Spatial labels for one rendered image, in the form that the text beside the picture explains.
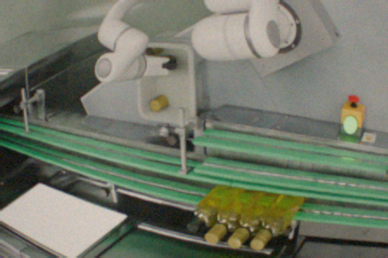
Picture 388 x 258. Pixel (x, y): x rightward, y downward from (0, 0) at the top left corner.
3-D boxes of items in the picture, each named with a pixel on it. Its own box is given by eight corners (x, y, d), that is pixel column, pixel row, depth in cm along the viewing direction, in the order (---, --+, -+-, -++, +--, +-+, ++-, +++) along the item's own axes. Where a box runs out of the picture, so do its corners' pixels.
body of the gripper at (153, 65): (114, 79, 143) (137, 76, 153) (146, 81, 139) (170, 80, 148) (117, 51, 142) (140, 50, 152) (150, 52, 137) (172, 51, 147)
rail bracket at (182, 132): (192, 160, 151) (168, 180, 141) (190, 97, 145) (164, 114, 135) (203, 162, 150) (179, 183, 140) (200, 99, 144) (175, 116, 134)
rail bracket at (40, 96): (49, 116, 188) (16, 138, 170) (46, 73, 182) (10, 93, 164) (57, 117, 186) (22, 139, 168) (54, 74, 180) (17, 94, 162)
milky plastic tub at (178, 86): (154, 108, 168) (138, 119, 160) (151, 35, 159) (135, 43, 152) (210, 116, 160) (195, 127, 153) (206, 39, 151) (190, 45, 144)
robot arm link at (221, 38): (220, 13, 118) (179, 22, 105) (271, 9, 110) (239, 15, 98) (230, 53, 120) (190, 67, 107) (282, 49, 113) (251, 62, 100)
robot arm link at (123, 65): (114, 22, 127) (140, 36, 124) (137, 22, 136) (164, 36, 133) (87, 74, 132) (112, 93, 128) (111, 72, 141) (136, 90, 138)
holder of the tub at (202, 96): (157, 125, 170) (142, 134, 164) (153, 36, 159) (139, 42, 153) (210, 133, 162) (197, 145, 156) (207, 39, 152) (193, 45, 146)
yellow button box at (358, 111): (345, 123, 140) (339, 133, 134) (345, 98, 137) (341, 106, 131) (364, 127, 137) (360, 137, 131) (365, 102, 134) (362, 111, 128)
